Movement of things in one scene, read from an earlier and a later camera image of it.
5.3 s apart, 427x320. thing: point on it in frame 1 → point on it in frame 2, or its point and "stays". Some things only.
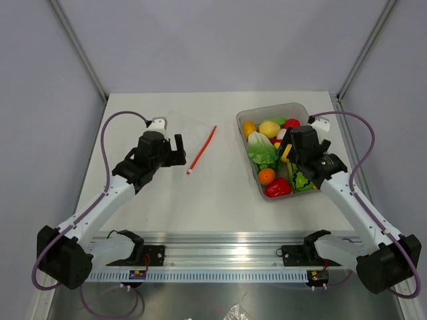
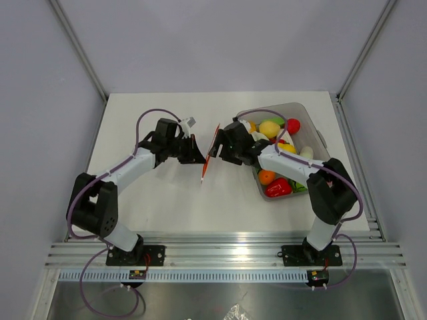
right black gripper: x=288 y=139 → x=222 y=139
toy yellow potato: x=249 y=127 stays
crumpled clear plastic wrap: x=235 y=314 stays
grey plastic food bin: x=297 y=111 stays
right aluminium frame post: x=362 y=53 stays
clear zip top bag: x=195 y=135 → x=208 y=156
